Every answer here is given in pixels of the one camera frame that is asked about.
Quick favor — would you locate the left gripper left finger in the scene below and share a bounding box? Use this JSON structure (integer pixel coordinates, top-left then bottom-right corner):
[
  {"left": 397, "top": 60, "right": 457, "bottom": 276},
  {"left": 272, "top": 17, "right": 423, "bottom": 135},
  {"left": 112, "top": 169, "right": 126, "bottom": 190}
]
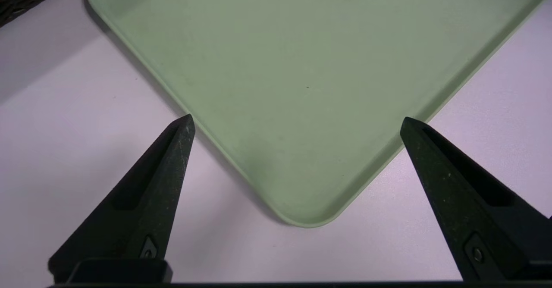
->
[{"left": 47, "top": 114, "right": 196, "bottom": 283}]

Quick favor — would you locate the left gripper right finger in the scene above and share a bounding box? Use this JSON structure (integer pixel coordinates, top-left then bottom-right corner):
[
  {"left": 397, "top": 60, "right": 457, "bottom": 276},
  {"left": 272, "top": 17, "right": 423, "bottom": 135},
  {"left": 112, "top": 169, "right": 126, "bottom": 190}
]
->
[{"left": 400, "top": 117, "right": 552, "bottom": 282}]

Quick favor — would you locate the light green plastic tray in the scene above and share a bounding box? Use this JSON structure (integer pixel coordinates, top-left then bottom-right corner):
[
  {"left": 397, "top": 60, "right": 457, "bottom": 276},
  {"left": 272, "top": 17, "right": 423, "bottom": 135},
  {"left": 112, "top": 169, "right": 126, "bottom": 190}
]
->
[{"left": 85, "top": 0, "right": 552, "bottom": 228}]

